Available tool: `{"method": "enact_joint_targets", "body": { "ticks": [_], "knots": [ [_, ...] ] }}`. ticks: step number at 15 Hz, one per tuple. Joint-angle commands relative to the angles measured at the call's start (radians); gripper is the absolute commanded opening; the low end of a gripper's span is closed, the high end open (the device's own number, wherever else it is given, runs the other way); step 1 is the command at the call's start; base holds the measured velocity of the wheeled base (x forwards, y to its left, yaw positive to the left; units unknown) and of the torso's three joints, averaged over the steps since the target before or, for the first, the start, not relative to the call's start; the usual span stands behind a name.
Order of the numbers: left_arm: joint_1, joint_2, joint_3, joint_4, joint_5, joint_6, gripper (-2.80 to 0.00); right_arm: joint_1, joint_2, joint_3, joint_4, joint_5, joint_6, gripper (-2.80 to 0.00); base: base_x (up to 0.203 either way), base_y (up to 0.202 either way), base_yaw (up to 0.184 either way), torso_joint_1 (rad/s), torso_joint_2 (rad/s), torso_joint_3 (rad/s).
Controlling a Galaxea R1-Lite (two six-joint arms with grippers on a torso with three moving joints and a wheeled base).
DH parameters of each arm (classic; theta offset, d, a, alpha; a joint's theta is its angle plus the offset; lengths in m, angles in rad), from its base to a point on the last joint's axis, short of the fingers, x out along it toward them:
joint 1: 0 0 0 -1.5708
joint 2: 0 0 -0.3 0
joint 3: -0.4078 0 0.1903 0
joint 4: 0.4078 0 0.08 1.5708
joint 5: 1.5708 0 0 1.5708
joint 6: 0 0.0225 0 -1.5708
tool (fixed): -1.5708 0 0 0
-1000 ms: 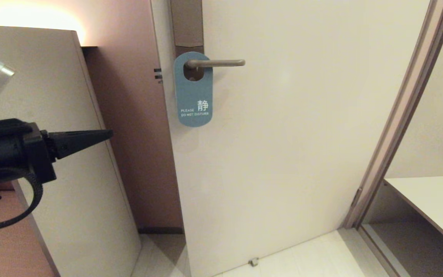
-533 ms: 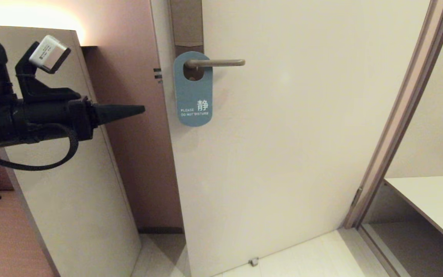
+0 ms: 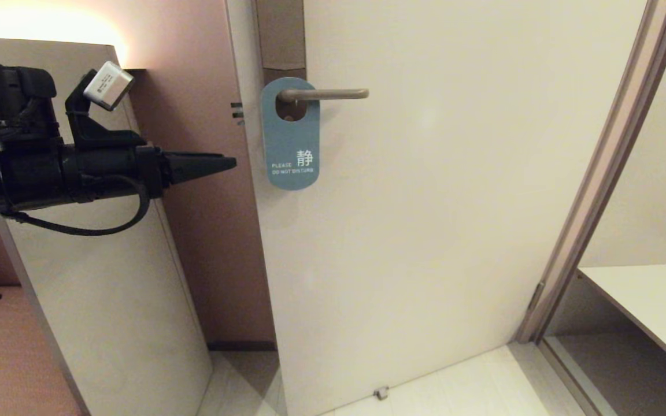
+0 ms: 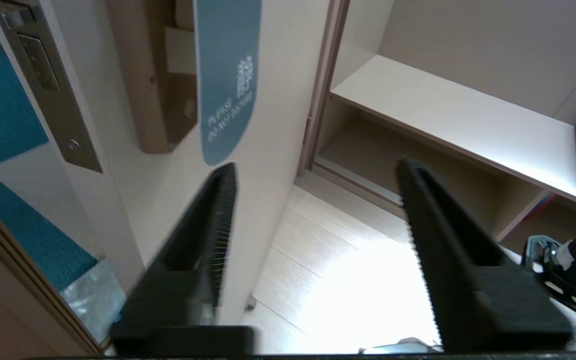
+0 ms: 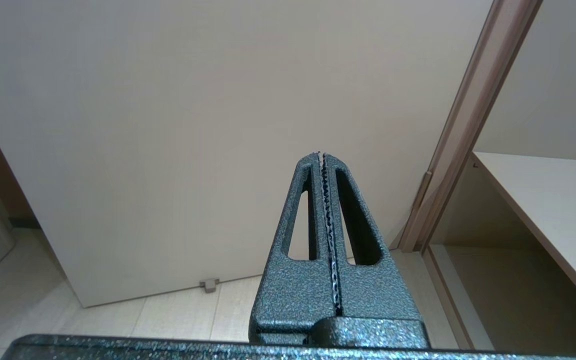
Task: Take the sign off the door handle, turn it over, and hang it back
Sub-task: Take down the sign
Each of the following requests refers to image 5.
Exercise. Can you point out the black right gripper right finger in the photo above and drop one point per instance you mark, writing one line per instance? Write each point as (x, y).
(373, 295)

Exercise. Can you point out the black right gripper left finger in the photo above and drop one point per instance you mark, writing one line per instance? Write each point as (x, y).
(288, 295)

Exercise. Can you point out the small metal door stop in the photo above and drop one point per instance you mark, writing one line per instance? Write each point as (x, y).
(209, 285)

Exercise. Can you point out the cream door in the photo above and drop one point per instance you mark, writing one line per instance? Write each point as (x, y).
(168, 125)

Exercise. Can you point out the white shelf board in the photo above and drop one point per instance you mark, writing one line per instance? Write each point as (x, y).
(558, 210)

